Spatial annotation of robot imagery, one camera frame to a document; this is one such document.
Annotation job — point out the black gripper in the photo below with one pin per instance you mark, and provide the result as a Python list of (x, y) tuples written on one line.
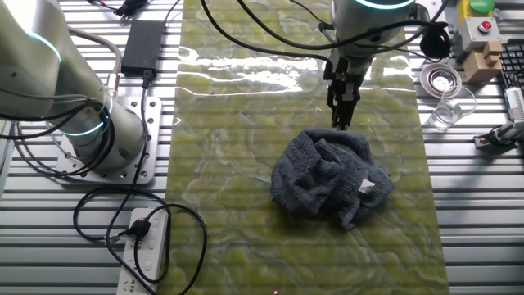
[(348, 73)]

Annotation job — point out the dark grey cloth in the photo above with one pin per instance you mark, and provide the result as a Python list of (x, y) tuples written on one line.
[(319, 184)]

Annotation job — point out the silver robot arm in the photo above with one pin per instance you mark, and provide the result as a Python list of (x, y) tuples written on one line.
[(41, 73)]

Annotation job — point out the clear plastic cup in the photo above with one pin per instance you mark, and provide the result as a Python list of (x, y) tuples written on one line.
[(444, 114)]

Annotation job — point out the green marble pattern mat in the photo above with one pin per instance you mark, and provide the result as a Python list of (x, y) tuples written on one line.
[(229, 164)]

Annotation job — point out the wooden block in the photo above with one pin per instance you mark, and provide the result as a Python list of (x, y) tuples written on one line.
[(481, 67)]

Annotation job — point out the grey box with red button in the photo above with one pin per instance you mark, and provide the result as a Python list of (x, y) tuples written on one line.
[(471, 37)]

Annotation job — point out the yellow box with green button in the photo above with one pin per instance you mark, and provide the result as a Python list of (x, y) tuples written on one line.
[(466, 12)]

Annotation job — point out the white ribbed device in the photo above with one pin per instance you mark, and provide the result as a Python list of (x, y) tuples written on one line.
[(515, 104)]

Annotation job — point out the black keyboard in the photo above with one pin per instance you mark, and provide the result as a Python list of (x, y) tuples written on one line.
[(513, 61)]

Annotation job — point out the black power adapter brick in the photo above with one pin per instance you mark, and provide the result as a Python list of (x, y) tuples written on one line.
[(143, 47)]

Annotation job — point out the white power strip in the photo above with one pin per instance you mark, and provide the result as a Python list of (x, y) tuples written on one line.
[(151, 246)]

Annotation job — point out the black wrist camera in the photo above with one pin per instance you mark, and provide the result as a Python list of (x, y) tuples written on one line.
[(435, 43)]

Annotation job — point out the small silver camera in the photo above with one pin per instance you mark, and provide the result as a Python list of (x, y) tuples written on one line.
[(505, 132)]

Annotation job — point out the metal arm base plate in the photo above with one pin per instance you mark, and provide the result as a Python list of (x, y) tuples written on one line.
[(143, 123)]

